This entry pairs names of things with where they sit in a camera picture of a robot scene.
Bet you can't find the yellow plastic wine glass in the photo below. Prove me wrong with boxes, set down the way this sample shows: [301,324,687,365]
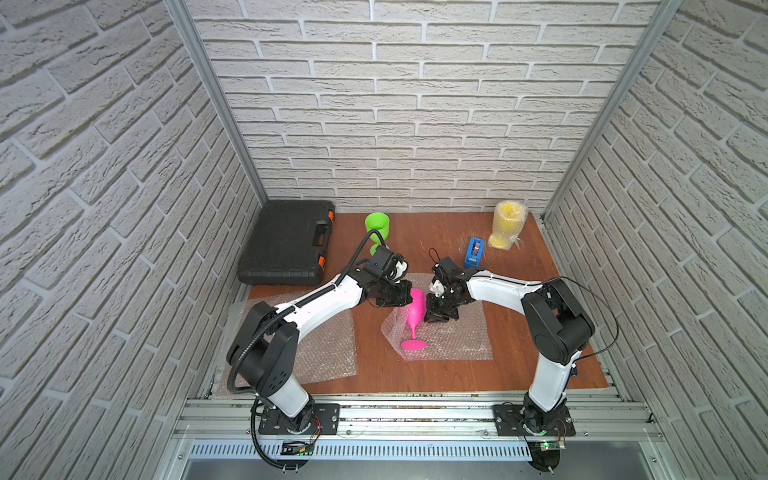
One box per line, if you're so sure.
[488,201,528,250]

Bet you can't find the pink plastic wine glass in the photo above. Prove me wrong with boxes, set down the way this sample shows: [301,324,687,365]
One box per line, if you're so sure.
[401,288,428,351]

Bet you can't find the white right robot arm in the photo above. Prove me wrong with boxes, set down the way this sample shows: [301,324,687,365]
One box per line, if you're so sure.
[425,262,595,414]

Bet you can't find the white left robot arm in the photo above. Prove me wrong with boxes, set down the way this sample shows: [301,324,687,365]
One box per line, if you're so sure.
[226,269,413,425]

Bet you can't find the green plastic wine glass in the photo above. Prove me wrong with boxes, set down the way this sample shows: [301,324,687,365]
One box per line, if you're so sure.
[365,212,390,256]

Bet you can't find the blue tape dispenser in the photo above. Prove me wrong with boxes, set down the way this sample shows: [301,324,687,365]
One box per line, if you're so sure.
[463,237,485,269]

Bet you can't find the black plastic tool case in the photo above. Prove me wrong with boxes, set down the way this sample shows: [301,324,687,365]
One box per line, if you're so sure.
[237,200,335,286]

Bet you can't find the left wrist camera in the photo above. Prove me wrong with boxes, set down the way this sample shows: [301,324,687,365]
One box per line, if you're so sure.
[365,245,408,282]

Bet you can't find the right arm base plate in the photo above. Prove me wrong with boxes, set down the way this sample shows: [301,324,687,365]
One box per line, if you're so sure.
[492,402,576,437]

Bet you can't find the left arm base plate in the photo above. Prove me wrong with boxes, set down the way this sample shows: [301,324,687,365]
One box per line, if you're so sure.
[258,401,341,435]

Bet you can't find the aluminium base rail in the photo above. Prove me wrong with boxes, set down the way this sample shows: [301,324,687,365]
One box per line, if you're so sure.
[172,389,664,461]

